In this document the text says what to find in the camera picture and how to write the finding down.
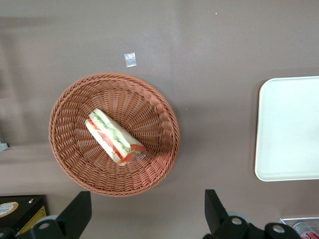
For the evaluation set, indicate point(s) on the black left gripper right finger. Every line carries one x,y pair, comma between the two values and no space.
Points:
219,221

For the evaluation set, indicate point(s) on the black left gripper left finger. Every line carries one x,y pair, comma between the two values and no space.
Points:
74,216

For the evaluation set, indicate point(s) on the triangular sandwich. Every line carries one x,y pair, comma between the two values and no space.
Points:
109,139

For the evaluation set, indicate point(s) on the cream plastic tray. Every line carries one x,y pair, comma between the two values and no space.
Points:
289,129

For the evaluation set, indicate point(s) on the brown woven wicker basket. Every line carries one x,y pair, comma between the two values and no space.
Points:
149,119

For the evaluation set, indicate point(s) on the black box with yellow label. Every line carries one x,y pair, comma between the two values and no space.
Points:
22,211

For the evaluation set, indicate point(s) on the clear acrylic can holder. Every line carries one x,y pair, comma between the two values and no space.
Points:
286,220

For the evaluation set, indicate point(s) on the red cola can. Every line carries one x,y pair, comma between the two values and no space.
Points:
307,231

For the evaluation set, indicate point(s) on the clear tape piece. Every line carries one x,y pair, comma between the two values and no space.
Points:
130,59

